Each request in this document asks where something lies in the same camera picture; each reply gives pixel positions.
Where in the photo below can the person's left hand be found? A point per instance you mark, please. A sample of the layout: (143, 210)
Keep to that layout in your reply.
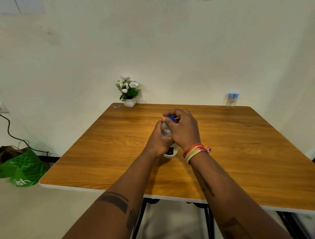
(157, 142)

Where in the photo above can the person's right hand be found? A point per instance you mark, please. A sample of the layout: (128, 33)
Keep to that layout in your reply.
(185, 130)

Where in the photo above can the person's left thumb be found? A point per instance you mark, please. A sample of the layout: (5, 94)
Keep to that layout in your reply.
(160, 125)

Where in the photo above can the person's right thumb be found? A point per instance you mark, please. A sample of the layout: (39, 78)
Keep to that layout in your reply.
(169, 125)

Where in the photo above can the clear bottle with blue cap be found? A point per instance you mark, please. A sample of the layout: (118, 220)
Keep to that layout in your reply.
(171, 151)

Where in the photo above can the person's left forearm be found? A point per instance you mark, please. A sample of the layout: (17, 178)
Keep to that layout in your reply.
(123, 194)

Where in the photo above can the person's right forearm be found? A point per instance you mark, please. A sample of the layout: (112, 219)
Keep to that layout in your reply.
(221, 194)

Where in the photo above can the white flowers in white pot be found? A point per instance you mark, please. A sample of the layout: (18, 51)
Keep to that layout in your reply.
(128, 91)

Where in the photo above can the small clear blue-capped bottle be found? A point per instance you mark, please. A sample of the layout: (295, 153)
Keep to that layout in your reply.
(230, 100)
(236, 98)

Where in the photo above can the green plastic bag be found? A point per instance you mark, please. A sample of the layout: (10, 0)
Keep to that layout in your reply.
(23, 167)

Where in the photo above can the black metal table frame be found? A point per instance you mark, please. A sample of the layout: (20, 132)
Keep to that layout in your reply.
(209, 221)

